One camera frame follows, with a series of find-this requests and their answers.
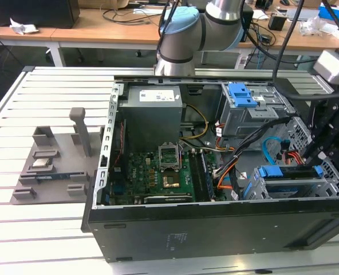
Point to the green motherboard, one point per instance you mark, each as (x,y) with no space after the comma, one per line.
(141,172)

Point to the crumpled white paper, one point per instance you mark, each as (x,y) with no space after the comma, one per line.
(23,27)

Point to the wooden desk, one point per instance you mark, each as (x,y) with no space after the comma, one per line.
(106,33)

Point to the black open PC case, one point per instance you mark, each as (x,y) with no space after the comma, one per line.
(215,235)

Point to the small black box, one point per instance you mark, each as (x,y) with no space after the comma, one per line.
(276,23)

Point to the grey parts rack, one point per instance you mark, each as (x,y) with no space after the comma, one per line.
(52,194)

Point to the black case fan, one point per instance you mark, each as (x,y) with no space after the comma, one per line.
(123,137)

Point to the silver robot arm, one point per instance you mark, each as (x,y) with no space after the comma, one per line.
(181,43)

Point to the silver CPU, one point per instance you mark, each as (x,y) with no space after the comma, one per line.
(40,163)

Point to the black graphics card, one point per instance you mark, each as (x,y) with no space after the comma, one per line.
(169,198)

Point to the hard disk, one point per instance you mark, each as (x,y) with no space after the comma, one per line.
(269,172)

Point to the grey power supply unit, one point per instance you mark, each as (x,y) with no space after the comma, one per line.
(149,120)

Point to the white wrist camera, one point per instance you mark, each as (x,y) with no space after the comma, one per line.
(332,68)

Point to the clear plastic wrap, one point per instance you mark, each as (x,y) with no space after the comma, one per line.
(312,27)

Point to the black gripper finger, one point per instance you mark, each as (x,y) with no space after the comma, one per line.
(312,160)
(327,123)

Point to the large black box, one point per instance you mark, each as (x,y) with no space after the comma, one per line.
(29,11)

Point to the white flat box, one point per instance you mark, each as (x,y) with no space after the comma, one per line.
(330,28)

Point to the blue and white box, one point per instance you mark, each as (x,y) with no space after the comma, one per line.
(325,15)

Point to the blue plastic drive latch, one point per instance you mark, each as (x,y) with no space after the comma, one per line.
(238,97)

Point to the CPU socket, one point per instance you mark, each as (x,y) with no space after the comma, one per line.
(170,182)

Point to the dark installed RAM stick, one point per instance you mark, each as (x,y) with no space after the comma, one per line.
(209,180)

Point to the metal disk bay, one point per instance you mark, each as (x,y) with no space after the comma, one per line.
(330,183)

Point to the black computer tower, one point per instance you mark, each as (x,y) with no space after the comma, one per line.
(249,17)

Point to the grey metal drive cage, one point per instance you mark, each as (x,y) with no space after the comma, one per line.
(244,120)

